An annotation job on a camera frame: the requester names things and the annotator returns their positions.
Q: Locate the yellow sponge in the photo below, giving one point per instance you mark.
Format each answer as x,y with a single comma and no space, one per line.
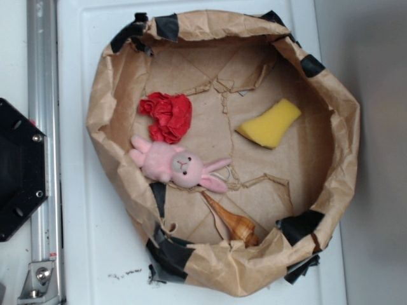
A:
268,129

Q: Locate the brown paper bag basket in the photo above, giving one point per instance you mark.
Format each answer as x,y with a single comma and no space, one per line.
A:
233,67

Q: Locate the pink plush bunny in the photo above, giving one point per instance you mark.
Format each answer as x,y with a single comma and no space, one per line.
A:
163,162

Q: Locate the red crumpled paper flower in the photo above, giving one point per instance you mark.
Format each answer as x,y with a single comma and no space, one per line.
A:
172,116

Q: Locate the orange spiral seashell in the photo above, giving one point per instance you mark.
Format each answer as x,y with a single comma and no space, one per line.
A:
231,226

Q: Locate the white plastic tray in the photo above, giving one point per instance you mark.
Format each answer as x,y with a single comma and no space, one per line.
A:
105,259

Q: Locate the aluminium extrusion rail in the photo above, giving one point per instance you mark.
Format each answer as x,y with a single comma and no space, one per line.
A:
43,105

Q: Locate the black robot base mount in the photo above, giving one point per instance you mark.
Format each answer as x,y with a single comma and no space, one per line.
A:
23,169

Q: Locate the metal corner bracket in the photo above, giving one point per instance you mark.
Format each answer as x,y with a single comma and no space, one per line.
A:
40,285

